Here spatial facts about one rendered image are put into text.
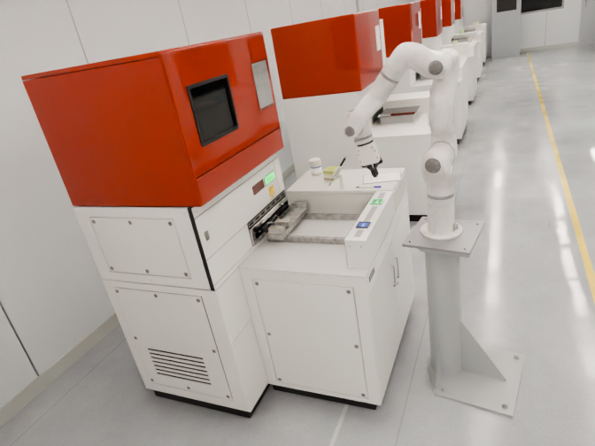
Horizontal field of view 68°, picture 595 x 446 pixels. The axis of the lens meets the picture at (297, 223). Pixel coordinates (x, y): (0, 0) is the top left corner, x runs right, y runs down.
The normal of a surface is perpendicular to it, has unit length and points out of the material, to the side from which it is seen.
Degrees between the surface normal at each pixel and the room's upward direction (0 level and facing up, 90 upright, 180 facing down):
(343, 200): 90
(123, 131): 90
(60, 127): 90
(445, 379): 0
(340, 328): 90
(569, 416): 0
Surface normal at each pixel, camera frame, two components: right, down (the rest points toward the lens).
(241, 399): -0.39, 0.44
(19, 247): 0.91, 0.02
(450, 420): -0.17, -0.90
